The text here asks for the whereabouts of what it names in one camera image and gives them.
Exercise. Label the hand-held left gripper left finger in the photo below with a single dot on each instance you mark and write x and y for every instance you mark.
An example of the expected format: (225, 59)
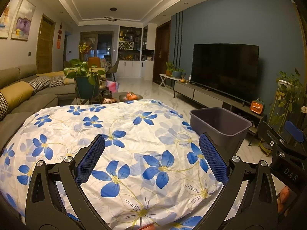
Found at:
(90, 159)

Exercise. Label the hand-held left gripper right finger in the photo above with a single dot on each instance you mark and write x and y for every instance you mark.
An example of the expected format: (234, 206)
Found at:
(213, 159)

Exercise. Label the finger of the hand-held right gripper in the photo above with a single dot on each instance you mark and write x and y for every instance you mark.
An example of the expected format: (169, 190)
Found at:
(294, 130)
(271, 136)

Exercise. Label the grey plastic bin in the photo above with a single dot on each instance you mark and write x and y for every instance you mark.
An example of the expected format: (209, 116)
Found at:
(220, 124)

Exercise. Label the person's right hand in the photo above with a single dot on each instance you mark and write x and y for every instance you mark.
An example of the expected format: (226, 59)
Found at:
(284, 196)

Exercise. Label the blue floral tablecloth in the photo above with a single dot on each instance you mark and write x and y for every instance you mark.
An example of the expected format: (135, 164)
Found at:
(134, 148)

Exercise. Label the climbing plant on gold stand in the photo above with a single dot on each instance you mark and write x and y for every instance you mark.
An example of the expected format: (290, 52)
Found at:
(287, 81)

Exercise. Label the small pig figure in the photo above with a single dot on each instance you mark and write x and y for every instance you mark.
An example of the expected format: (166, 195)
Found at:
(107, 101)

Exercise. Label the grey television cabinet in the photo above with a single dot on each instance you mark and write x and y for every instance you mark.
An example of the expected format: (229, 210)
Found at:
(206, 95)

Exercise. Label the pothos in teal planter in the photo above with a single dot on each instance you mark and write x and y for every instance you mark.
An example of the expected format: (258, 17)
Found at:
(84, 86)

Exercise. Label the grey sectional sofa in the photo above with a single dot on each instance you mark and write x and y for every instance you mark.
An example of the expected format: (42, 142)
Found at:
(48, 98)

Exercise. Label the pink bag on floor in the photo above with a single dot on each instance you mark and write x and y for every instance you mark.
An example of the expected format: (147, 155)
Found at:
(112, 86)

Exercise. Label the black television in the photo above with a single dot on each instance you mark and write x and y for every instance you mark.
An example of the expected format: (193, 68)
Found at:
(225, 71)

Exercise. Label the plant in blue pot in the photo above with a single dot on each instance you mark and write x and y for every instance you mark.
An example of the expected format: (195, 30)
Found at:
(178, 74)

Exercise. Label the grey dining chair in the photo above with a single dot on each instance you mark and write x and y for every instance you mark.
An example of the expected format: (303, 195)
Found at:
(114, 69)

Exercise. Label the white folding side table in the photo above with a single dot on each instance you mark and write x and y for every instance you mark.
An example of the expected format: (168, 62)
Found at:
(168, 77)

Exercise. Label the orange dining chair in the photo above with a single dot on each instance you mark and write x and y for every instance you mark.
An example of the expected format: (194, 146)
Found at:
(94, 62)

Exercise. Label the yellow cushion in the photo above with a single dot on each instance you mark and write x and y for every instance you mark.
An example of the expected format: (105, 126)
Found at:
(16, 93)

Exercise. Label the white display cabinet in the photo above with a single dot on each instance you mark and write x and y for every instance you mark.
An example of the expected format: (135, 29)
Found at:
(130, 69)

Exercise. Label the plant in orange pot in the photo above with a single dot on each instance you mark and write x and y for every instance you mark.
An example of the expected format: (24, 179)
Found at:
(169, 70)

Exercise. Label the large houndstooth cushion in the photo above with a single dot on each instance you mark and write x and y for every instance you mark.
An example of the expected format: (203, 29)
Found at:
(3, 105)

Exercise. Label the yellow flower bouquet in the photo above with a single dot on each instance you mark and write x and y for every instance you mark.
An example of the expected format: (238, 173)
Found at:
(85, 48)

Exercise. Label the dark wooden door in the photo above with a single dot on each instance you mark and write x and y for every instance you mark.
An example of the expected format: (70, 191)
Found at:
(162, 52)

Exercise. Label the light wooden door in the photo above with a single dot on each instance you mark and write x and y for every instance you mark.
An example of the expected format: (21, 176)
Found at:
(45, 45)

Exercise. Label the purple abstract painting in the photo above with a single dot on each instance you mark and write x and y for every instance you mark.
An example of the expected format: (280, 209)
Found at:
(24, 20)

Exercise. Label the sailboat painting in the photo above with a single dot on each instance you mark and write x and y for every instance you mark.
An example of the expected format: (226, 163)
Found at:
(8, 16)

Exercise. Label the red wall decorations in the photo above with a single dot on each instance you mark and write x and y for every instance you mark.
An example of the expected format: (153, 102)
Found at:
(60, 36)

